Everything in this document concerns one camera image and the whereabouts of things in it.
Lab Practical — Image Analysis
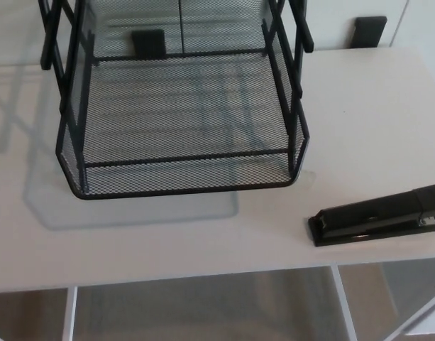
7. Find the black stapler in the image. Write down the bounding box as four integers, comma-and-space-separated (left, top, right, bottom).
307, 183, 435, 248

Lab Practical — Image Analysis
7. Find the black mesh file tray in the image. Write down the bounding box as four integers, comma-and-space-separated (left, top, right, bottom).
38, 0, 314, 200

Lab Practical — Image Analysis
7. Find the black bracket left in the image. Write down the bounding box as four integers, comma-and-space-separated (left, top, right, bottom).
131, 28, 167, 60

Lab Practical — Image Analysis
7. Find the black bracket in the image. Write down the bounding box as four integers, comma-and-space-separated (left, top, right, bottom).
350, 16, 388, 49
131, 28, 167, 60

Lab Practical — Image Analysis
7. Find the white desk frame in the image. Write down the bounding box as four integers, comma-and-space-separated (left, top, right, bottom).
62, 258, 435, 341

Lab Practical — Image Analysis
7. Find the black bracket right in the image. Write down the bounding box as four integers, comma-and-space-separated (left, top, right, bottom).
350, 16, 388, 49

